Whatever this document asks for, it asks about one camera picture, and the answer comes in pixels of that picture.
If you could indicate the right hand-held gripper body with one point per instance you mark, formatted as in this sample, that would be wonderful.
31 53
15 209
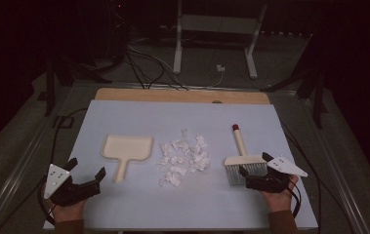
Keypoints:
267 182

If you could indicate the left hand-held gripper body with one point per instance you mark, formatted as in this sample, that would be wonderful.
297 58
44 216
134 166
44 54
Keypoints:
75 191

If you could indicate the cream brush with red tip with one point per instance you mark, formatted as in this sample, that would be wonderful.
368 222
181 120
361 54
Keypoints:
245 161

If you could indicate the cream plastic dustpan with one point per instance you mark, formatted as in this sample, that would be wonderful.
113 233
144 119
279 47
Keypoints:
126 150

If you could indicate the pile of white paper scraps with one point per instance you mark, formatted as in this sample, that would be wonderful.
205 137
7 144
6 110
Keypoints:
185 157

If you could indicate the person's left hand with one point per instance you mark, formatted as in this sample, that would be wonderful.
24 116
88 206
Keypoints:
70 211

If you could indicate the person's right hand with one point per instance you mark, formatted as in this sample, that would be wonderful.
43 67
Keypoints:
278 201

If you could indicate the black tripod stand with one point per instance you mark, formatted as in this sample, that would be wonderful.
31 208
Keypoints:
49 91
318 97

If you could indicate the pale blue table mat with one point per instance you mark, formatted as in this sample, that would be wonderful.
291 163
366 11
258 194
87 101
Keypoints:
172 204

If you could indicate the white plug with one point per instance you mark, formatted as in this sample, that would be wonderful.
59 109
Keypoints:
220 68

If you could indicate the white metal stand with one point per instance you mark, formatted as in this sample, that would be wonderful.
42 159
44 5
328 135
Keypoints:
178 48

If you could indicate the aluminium rail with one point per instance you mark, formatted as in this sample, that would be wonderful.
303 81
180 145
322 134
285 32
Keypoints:
335 169
13 182

